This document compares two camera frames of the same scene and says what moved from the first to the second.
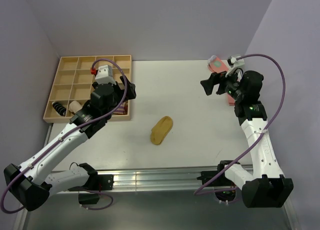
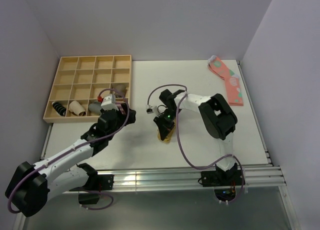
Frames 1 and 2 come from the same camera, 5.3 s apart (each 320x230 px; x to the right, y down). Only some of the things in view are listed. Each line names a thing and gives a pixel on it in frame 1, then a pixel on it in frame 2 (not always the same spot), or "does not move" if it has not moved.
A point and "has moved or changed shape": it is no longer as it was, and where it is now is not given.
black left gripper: (131, 94) → (123, 118)
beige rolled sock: (74, 106) does not move
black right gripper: (214, 79) → (164, 127)
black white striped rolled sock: (59, 108) does not move
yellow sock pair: (161, 129) has moved or changed shape
